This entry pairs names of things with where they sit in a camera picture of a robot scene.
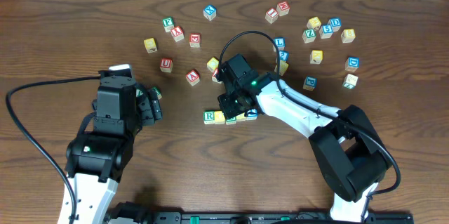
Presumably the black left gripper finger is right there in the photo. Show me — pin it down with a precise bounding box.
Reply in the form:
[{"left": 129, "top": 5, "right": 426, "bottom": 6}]
[
  {"left": 148, "top": 89, "right": 163, "bottom": 121},
  {"left": 137, "top": 94, "right": 155, "bottom": 126}
]

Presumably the yellow O block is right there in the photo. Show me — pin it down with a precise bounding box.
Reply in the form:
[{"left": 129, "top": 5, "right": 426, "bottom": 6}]
[{"left": 214, "top": 111, "right": 226, "bottom": 124}]

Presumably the blue T block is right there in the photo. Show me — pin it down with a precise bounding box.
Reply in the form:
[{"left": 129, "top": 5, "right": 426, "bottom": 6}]
[{"left": 245, "top": 109, "right": 258, "bottom": 121}]

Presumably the green R block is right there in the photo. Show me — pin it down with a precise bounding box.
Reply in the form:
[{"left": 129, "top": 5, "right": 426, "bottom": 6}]
[{"left": 203, "top": 111, "right": 215, "bottom": 124}]

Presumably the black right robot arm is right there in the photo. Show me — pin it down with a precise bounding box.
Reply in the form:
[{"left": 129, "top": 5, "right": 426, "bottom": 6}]
[{"left": 218, "top": 71, "right": 397, "bottom": 223}]

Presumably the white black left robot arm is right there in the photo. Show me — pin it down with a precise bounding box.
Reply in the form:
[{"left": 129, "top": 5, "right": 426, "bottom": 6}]
[{"left": 58, "top": 84, "right": 162, "bottom": 223}]

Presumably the green N block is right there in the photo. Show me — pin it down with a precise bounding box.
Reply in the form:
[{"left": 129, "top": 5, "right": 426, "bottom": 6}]
[{"left": 152, "top": 86, "right": 162, "bottom": 100}]

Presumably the green B block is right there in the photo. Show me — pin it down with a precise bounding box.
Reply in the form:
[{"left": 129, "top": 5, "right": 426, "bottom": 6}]
[{"left": 226, "top": 117, "right": 236, "bottom": 124}]

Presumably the red U block left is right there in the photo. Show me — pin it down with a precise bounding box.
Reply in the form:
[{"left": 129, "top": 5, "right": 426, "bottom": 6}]
[{"left": 160, "top": 58, "right": 173, "bottom": 73}]

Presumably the red u block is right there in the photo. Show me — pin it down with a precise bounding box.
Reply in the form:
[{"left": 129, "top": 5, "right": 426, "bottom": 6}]
[
  {"left": 212, "top": 69, "right": 222, "bottom": 84},
  {"left": 160, "top": 58, "right": 173, "bottom": 73}
]

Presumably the yellow block far left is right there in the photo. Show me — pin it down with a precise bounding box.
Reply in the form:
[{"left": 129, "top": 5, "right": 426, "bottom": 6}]
[{"left": 143, "top": 38, "right": 157, "bottom": 53}]

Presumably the red A block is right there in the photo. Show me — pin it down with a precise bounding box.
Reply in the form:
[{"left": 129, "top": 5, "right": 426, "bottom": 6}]
[{"left": 186, "top": 70, "right": 201, "bottom": 86}]

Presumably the yellow block by 2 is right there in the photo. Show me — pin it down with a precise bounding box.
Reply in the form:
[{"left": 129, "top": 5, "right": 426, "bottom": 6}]
[{"left": 274, "top": 60, "right": 289, "bottom": 76}]

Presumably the red X block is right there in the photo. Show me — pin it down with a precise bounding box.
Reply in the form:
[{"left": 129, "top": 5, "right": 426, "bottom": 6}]
[{"left": 170, "top": 26, "right": 185, "bottom": 42}]

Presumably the blue 2 block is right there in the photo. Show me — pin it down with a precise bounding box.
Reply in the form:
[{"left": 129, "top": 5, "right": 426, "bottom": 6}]
[{"left": 279, "top": 51, "right": 289, "bottom": 62}]

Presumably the green F block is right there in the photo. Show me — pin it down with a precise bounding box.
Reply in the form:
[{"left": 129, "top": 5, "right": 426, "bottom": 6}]
[{"left": 162, "top": 17, "right": 175, "bottom": 32}]

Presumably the red E block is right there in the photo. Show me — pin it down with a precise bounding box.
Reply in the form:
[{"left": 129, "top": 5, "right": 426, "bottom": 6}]
[{"left": 189, "top": 33, "right": 201, "bottom": 48}]

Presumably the blue L block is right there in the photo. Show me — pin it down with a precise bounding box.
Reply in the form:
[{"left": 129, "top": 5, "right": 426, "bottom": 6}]
[{"left": 273, "top": 37, "right": 286, "bottom": 51}]

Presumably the blue P block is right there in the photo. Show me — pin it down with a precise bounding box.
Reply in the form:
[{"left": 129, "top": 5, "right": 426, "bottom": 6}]
[{"left": 303, "top": 76, "right": 317, "bottom": 91}]

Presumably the blue X block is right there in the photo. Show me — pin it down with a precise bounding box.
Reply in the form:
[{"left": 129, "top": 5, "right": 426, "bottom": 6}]
[{"left": 203, "top": 5, "right": 217, "bottom": 21}]

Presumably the yellow hammer block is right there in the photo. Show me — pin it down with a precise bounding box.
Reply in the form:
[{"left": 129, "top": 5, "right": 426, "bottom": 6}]
[{"left": 310, "top": 50, "right": 323, "bottom": 65}]

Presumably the red I block far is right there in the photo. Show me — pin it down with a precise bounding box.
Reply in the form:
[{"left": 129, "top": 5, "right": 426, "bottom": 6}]
[{"left": 265, "top": 8, "right": 279, "bottom": 24}]

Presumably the green Z block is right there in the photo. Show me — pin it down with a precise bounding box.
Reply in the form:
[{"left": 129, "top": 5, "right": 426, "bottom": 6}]
[{"left": 302, "top": 29, "right": 316, "bottom": 44}]

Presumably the red block far right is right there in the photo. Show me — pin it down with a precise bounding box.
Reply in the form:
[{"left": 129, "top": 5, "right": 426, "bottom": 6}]
[{"left": 276, "top": 1, "right": 290, "bottom": 16}]

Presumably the yellow block by Z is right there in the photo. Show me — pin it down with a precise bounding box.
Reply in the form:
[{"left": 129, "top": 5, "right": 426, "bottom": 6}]
[{"left": 307, "top": 17, "right": 321, "bottom": 31}]

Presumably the blue 5 block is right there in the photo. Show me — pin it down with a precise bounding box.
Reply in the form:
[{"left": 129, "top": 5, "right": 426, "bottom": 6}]
[{"left": 319, "top": 25, "right": 333, "bottom": 39}]

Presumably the green 7 block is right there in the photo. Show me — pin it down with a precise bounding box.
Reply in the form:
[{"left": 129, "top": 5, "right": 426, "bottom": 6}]
[{"left": 342, "top": 74, "right": 358, "bottom": 89}]

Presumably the blue D block near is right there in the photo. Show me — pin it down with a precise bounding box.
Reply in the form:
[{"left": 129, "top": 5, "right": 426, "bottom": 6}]
[{"left": 344, "top": 57, "right": 360, "bottom": 72}]

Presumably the blue d block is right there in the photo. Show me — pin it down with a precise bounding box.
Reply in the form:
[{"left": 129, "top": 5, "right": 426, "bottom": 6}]
[
  {"left": 344, "top": 57, "right": 360, "bottom": 72},
  {"left": 328, "top": 18, "right": 342, "bottom": 32}
]

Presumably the blue D block far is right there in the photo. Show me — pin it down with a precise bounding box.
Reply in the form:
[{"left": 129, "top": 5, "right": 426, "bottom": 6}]
[{"left": 328, "top": 18, "right": 342, "bottom": 32}]

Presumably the yellow B-side block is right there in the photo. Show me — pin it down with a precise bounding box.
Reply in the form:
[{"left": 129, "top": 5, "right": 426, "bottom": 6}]
[{"left": 341, "top": 29, "right": 356, "bottom": 44}]

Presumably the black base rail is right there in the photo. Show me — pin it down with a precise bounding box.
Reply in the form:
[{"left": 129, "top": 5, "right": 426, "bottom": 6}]
[{"left": 105, "top": 202, "right": 413, "bottom": 224}]

